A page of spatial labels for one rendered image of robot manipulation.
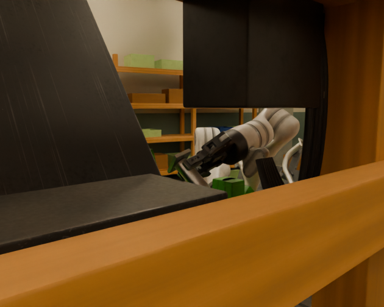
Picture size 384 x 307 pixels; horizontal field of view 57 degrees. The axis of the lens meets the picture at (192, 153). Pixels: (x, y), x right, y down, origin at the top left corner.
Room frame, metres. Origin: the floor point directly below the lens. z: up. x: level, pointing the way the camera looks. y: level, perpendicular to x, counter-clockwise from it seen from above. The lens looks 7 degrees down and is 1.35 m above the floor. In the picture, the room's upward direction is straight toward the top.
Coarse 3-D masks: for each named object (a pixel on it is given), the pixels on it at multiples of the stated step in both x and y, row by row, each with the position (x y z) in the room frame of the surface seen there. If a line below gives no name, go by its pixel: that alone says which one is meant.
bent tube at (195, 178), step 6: (186, 150) 0.70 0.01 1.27; (174, 156) 0.68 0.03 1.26; (180, 156) 0.68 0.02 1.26; (186, 156) 0.70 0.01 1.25; (174, 162) 0.69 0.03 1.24; (180, 162) 0.69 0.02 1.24; (168, 168) 0.71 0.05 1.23; (174, 168) 0.71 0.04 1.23; (180, 168) 0.69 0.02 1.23; (180, 174) 0.69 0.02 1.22; (186, 174) 0.68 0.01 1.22; (192, 174) 0.68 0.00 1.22; (198, 174) 0.68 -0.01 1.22; (186, 180) 0.68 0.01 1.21; (192, 180) 0.67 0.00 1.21; (198, 180) 0.67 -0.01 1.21; (204, 180) 0.68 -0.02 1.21
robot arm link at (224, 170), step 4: (224, 164) 1.19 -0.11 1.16; (216, 168) 1.15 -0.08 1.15; (220, 168) 1.16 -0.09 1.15; (224, 168) 1.17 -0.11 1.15; (228, 168) 1.19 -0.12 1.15; (212, 172) 1.14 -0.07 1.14; (216, 172) 1.13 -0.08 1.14; (220, 172) 1.14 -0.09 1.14; (224, 172) 1.16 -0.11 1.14; (228, 172) 1.18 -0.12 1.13; (208, 176) 1.15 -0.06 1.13; (212, 176) 1.13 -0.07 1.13; (216, 176) 1.11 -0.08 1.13; (220, 176) 1.12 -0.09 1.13; (224, 176) 1.16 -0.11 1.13; (228, 176) 1.19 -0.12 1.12; (208, 180) 1.14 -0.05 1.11; (212, 180) 1.11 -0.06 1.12
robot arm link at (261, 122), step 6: (264, 108) 0.89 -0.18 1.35; (270, 108) 0.89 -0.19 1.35; (276, 108) 0.89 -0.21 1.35; (282, 108) 0.90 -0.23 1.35; (264, 114) 0.86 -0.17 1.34; (270, 114) 0.88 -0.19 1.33; (252, 120) 0.84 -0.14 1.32; (258, 120) 0.84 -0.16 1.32; (264, 120) 0.84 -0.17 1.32; (258, 126) 0.81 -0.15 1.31; (264, 126) 0.82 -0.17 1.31; (270, 126) 0.83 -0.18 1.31; (264, 132) 0.81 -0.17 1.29; (270, 132) 0.82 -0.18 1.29; (264, 138) 0.81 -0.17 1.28; (270, 138) 0.83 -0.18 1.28; (264, 144) 0.82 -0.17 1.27
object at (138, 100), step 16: (128, 64) 6.11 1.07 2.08; (144, 64) 6.07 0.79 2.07; (160, 64) 6.29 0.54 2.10; (176, 64) 6.39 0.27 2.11; (128, 96) 6.23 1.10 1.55; (144, 96) 6.11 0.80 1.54; (160, 96) 6.24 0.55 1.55; (176, 96) 6.44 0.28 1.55; (192, 112) 6.53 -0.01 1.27; (240, 112) 7.65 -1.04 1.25; (256, 112) 7.30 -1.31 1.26; (192, 128) 6.53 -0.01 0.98; (224, 128) 6.92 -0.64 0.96; (192, 144) 6.53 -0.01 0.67; (160, 160) 6.25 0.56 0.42
